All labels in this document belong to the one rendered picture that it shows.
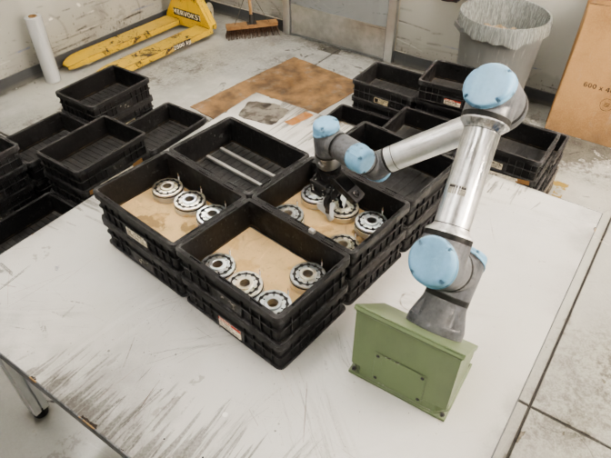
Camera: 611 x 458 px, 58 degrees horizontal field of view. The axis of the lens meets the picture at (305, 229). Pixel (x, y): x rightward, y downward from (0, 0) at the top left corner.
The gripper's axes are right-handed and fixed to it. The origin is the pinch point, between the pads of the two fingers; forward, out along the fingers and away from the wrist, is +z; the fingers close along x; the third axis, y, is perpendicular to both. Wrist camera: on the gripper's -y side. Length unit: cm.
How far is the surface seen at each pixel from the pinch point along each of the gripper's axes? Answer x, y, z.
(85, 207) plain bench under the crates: 45, 83, 9
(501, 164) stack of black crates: -103, -12, 47
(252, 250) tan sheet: 28.1, 10.4, -1.7
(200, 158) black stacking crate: 6, 59, 1
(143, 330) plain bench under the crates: 65, 21, 6
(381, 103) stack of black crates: -131, 75, 64
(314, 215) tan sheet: 3.8, 6.7, 1.5
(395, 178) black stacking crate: -30.0, -1.7, 6.3
